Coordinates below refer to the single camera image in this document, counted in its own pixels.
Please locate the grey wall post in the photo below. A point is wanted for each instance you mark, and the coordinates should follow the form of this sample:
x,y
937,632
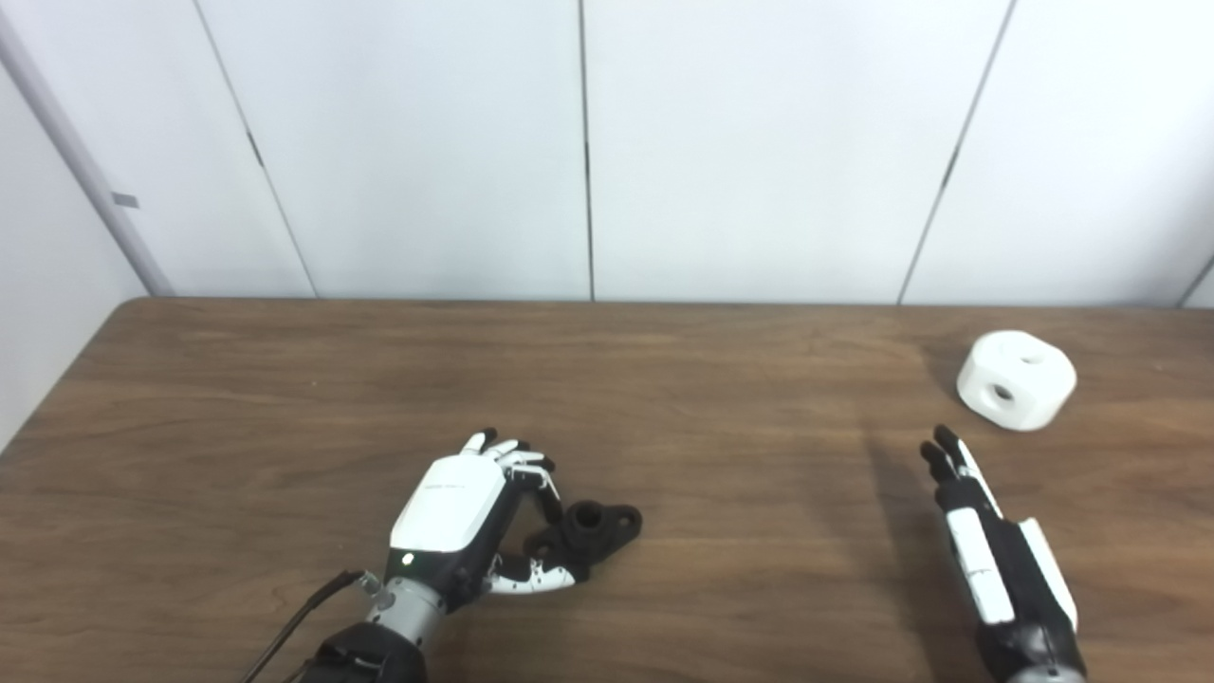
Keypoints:
x,y
97,194

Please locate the black plastic holder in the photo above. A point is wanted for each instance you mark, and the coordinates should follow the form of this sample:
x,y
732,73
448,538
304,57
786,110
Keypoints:
x,y
597,531

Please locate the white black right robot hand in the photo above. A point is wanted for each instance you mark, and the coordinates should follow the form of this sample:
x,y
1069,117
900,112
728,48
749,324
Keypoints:
x,y
1005,588

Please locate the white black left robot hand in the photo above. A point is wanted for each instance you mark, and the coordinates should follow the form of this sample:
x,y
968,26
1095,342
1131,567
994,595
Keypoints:
x,y
446,512

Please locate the white cube block with holes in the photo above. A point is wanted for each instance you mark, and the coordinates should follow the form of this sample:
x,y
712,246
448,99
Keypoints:
x,y
1034,389

